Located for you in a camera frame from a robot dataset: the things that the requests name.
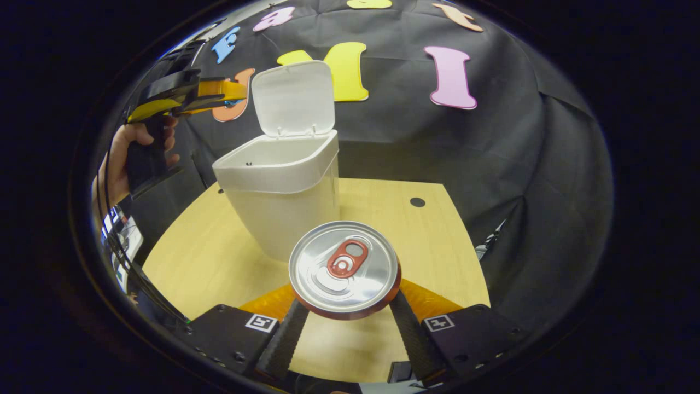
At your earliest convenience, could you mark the computer monitor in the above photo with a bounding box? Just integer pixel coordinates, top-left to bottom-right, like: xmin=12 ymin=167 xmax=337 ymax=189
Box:
xmin=102 ymin=207 xmax=144 ymax=285

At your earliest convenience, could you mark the white desktop garbage bin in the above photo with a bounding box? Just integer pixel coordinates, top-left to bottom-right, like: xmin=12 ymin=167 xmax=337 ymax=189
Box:
xmin=212 ymin=60 xmax=341 ymax=262

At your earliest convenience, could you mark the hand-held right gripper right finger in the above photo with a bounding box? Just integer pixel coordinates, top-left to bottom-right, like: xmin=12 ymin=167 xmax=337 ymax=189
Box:
xmin=389 ymin=279 xmax=528 ymax=386

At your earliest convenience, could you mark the red pop can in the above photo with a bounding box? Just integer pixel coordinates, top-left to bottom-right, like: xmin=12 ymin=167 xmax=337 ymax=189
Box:
xmin=288 ymin=221 xmax=402 ymax=321

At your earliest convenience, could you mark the metal clamp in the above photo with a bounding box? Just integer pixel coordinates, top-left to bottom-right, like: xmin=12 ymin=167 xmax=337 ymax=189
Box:
xmin=475 ymin=219 xmax=508 ymax=261

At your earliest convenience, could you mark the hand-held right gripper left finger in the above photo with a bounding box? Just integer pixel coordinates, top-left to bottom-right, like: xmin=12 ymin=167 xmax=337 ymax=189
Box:
xmin=180 ymin=283 xmax=311 ymax=384

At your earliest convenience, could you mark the black cable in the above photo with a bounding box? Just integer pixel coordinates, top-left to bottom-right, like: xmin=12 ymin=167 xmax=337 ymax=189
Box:
xmin=101 ymin=208 xmax=190 ymax=323

